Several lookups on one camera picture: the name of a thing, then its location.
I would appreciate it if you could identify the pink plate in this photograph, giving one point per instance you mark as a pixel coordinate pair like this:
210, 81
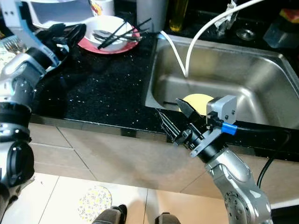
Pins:
121, 49

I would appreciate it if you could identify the grey tumbler with red logo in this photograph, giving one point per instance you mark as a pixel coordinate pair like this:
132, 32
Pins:
152, 16

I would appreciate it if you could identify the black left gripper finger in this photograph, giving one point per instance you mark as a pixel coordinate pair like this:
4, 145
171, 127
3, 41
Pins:
77, 38
63, 28

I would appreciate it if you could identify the steel spoon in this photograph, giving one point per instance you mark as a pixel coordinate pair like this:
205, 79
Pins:
103, 35
111, 38

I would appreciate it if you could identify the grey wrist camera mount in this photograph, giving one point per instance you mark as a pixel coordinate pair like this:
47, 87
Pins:
224, 108
18, 18

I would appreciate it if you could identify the thin white tube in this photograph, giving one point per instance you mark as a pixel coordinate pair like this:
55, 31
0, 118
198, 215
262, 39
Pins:
174, 52

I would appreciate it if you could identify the yellow plate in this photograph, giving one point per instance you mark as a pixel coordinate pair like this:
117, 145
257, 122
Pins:
204, 103

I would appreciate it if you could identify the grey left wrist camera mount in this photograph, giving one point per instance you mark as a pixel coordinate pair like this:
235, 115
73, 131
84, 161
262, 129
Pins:
18, 18

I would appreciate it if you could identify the dark panel with grey edge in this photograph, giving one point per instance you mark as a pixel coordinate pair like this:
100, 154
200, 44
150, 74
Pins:
287, 214

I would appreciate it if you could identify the stainless steel sink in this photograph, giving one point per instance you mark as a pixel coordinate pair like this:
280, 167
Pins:
238, 74

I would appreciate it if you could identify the metal faucet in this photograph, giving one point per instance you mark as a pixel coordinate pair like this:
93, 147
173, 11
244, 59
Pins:
228, 18

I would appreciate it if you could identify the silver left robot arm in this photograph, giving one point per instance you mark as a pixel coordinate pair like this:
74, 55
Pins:
23, 79

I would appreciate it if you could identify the olive oil bottle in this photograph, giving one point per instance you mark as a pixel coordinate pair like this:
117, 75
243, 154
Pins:
178, 18

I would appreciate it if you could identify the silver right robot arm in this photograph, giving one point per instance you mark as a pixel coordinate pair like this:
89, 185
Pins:
238, 179

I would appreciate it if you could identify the blue rim lemon print plate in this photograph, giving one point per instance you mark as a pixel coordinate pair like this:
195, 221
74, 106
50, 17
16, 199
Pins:
7, 58

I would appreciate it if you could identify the white bowl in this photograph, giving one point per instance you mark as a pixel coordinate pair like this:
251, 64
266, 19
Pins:
107, 24

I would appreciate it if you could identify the dark plastic box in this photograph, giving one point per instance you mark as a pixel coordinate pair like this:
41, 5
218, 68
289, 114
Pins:
280, 36

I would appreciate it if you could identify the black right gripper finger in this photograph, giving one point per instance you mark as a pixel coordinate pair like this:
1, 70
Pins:
189, 109
170, 125

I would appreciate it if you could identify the white printed mug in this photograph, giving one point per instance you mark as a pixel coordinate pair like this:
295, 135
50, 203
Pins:
105, 5

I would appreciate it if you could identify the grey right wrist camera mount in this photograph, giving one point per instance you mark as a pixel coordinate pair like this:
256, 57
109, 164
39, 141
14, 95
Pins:
224, 108

